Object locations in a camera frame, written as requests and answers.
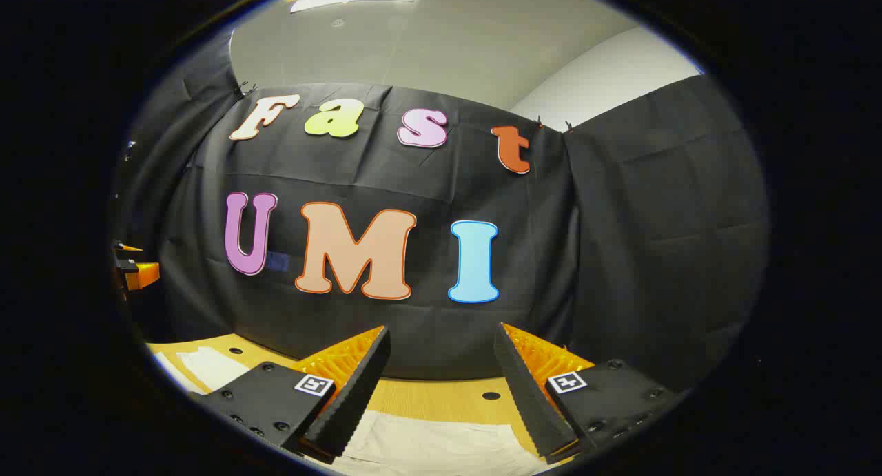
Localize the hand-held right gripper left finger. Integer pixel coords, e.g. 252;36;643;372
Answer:
187;326;391;464

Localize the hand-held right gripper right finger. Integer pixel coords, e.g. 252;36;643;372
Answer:
493;322;679;465

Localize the black backdrop cloth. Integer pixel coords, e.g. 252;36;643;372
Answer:
114;32;770;394

